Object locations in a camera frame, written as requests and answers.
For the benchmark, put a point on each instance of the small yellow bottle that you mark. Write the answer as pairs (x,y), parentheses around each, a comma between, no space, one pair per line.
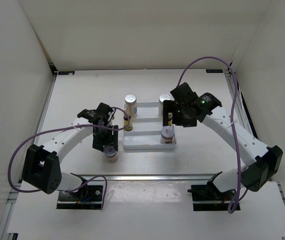
(127,122)
(170,119)

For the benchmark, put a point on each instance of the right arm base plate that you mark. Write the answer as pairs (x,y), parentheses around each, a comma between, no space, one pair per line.
(206,199)

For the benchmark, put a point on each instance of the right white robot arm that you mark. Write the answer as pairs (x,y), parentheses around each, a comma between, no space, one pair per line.
(258,162)

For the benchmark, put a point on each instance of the short jar red label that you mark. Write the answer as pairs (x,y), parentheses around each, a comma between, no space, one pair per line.
(167,135)
(110,153)

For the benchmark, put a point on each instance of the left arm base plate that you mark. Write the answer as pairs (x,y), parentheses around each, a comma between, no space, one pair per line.
(89,197)

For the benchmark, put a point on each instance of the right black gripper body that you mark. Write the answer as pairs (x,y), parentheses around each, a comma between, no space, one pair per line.
(176,116)

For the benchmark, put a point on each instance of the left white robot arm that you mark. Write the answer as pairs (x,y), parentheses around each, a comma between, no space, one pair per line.
(42,165)

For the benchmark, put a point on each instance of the tall jar silver lid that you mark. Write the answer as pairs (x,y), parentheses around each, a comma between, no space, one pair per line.
(161,100)
(131,104)

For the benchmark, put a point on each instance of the white divided tray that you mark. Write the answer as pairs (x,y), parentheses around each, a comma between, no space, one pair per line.
(146,132)

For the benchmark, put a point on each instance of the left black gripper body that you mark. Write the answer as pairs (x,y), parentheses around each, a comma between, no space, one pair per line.
(105,141)

